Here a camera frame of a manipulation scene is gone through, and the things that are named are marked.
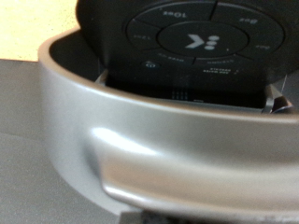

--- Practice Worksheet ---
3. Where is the black Keurig coffee machine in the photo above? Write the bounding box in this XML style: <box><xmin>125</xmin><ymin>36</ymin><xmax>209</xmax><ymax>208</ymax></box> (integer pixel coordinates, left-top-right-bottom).
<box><xmin>0</xmin><ymin>0</ymin><xmax>299</xmax><ymax>224</ymax></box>

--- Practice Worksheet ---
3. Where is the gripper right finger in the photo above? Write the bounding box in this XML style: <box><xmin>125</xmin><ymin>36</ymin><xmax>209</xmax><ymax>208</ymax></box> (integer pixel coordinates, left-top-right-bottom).
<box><xmin>192</xmin><ymin>214</ymin><xmax>281</xmax><ymax>224</ymax></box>

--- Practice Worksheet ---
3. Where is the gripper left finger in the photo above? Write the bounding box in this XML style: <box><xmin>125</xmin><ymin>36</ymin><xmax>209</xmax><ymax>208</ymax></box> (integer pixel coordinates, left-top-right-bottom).
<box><xmin>118</xmin><ymin>210</ymin><xmax>194</xmax><ymax>224</ymax></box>

